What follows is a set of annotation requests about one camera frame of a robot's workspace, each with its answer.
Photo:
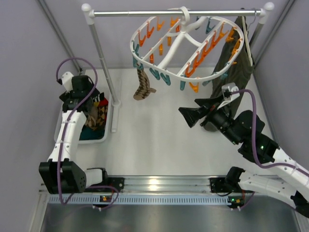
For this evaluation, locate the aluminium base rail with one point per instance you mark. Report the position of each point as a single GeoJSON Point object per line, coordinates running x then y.
{"type": "Point", "coordinates": [158, 190]}

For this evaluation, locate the red sock in basket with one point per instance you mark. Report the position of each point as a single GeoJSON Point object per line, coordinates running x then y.
{"type": "Point", "coordinates": [103, 103]}

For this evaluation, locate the white laundry basket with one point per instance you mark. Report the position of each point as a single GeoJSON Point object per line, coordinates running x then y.
{"type": "Point", "coordinates": [81, 121]}

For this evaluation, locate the dark teal sock in basket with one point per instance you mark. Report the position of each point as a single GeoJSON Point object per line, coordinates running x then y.
{"type": "Point", "coordinates": [89, 134]}

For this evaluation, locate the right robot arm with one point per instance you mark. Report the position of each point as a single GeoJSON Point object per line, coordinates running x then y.
{"type": "Point", "coordinates": [246, 131]}

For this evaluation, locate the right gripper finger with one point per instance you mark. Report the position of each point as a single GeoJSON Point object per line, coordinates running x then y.
{"type": "Point", "coordinates": [192, 115]}
{"type": "Point", "coordinates": [209, 102]}

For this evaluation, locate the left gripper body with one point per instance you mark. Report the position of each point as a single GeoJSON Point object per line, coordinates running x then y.
{"type": "Point", "coordinates": [95, 93]}

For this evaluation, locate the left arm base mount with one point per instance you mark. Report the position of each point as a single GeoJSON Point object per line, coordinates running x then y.
{"type": "Point", "coordinates": [117, 182]}

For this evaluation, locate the white clip hanger frame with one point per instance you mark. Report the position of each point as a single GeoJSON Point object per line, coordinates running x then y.
{"type": "Point", "coordinates": [176, 50]}

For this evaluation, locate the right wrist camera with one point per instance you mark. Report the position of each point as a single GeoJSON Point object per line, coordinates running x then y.
{"type": "Point", "coordinates": [230, 93]}

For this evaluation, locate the black striped sock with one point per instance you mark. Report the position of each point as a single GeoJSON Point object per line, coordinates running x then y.
{"type": "Point", "coordinates": [99, 98]}

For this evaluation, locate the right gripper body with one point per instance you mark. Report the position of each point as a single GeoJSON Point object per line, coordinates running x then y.
{"type": "Point", "coordinates": [207, 114]}

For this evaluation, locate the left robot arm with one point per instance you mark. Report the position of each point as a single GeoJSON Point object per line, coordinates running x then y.
{"type": "Point", "coordinates": [60, 173]}

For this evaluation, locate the olive green garment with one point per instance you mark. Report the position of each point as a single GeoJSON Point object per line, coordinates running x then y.
{"type": "Point", "coordinates": [239, 73]}

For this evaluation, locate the brown argyle sock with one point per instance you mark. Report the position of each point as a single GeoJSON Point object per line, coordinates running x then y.
{"type": "Point", "coordinates": [144, 89]}
{"type": "Point", "coordinates": [91, 121]}
{"type": "Point", "coordinates": [102, 117]}

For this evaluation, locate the wooden clothes hanger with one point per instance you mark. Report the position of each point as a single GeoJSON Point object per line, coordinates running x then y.
{"type": "Point", "coordinates": [248, 49]}

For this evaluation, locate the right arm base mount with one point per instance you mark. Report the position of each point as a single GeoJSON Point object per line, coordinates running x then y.
{"type": "Point", "coordinates": [217, 185]}

